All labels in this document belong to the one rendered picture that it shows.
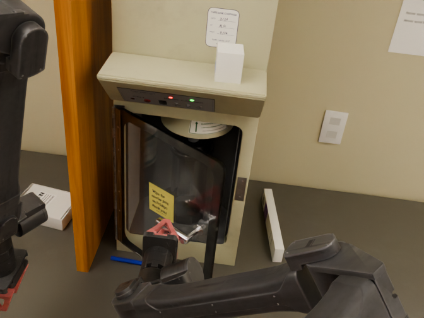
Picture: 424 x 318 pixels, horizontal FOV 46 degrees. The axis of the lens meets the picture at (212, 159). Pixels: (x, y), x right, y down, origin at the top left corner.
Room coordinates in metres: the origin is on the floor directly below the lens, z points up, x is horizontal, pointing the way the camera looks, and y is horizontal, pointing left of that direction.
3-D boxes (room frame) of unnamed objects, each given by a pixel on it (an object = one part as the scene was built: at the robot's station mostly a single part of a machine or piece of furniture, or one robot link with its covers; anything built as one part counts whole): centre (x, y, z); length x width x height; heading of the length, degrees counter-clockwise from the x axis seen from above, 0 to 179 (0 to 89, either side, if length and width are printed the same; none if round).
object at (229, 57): (0.90, -0.01, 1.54); 0.05 x 0.05 x 0.06; 3
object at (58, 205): (1.09, 0.46, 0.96); 0.16 x 0.12 x 0.04; 79
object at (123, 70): (0.90, 0.07, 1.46); 0.32 x 0.12 x 0.10; 88
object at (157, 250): (0.69, 0.08, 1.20); 0.07 x 0.07 x 0.10; 89
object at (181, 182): (0.86, 0.10, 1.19); 0.30 x 0.01 x 0.40; 54
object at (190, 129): (1.06, 0.05, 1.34); 0.18 x 0.18 x 0.05
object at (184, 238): (0.80, 0.05, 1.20); 0.10 x 0.05 x 0.03; 54
